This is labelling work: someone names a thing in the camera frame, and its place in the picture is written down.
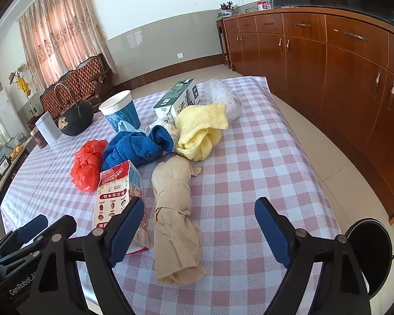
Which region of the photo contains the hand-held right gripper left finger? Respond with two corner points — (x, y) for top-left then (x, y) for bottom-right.
(18, 197), (146, 315)

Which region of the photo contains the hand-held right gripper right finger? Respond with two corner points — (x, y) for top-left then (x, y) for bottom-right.
(254, 197), (371, 315)

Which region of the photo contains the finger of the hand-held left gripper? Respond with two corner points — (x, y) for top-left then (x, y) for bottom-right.
(0, 216), (77, 267)
(0, 215), (49, 260)

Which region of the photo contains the red and white milk carton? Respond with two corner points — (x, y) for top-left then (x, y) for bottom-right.
(92, 160), (151, 255)

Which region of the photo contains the beige cloth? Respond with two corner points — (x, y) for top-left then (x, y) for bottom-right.
(151, 156), (206, 285)

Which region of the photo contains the red plastic bag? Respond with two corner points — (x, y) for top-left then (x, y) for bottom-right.
(70, 139), (110, 192)

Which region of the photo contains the blue towel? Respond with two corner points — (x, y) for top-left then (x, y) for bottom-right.
(102, 125), (174, 171)

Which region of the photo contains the white plastic bag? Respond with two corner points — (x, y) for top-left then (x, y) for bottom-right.
(145, 118), (181, 155)

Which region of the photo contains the black trash bin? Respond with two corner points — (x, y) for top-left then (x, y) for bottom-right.
(345, 217), (394, 301)

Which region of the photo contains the blue and white paper cup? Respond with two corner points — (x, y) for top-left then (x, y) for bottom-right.
(98, 90), (141, 132)

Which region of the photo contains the yellow towel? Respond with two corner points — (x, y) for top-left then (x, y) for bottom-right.
(175, 103), (230, 162)

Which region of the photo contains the green and white carton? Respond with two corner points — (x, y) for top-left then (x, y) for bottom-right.
(153, 79), (201, 123)

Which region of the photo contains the pink checkered tablecloth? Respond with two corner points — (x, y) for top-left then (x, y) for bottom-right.
(0, 75), (352, 315)

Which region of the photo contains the brown tin box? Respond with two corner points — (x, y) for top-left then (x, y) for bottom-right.
(30, 129), (48, 150)

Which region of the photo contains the white tin box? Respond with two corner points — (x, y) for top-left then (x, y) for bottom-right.
(35, 112), (61, 145)

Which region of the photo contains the black teapot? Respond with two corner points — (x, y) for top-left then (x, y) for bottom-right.
(54, 83), (95, 136)

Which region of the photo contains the white fridge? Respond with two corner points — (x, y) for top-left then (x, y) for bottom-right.
(0, 88), (22, 135)

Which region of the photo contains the clear plastic bag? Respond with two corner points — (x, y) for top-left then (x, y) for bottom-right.
(202, 79), (243, 120)

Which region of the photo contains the yellow flower decoration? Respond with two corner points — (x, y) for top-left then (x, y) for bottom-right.
(9, 64), (38, 119)

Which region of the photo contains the wooden sofa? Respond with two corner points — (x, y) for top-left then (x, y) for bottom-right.
(39, 53), (117, 120)

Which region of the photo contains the wooden cabinet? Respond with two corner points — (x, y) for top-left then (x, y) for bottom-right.
(223, 7), (394, 225)

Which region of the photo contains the pink embroidered curtain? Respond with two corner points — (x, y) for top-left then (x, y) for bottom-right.
(18, 0), (117, 87)

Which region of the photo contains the small wooden table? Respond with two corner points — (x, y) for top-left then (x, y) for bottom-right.
(216, 19), (230, 69)

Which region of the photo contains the potted plant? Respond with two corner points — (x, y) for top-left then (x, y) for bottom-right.
(217, 2), (237, 18)

